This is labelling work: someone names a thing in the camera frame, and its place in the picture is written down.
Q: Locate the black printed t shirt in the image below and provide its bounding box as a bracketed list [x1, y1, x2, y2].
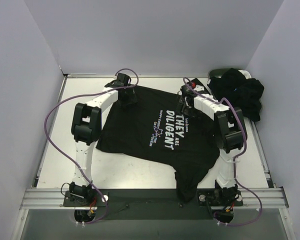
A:
[96, 86, 220, 203]

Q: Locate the dark grey plastic basket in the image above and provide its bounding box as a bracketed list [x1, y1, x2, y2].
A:
[208, 68, 253, 118]

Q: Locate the black t shirt pile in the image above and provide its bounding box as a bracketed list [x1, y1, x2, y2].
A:
[208, 68, 265, 122]

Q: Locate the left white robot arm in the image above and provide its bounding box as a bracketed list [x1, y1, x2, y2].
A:
[69, 73, 137, 206]

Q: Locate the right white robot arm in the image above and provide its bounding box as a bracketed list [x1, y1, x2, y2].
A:
[177, 82, 248, 199]

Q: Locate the white t shirt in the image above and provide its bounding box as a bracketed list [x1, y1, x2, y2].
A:
[239, 70, 252, 79]

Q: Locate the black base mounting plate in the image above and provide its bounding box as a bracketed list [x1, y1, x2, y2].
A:
[62, 189, 243, 223]

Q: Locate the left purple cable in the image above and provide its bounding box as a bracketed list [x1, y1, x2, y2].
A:
[43, 67, 140, 225]

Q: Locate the purple cable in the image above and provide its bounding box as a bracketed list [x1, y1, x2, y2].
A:
[182, 76, 263, 226]
[43, 67, 140, 225]

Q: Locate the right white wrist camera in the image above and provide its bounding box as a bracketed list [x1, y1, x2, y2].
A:
[194, 84, 205, 92]

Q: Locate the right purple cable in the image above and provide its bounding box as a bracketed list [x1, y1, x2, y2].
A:
[182, 76, 263, 226]

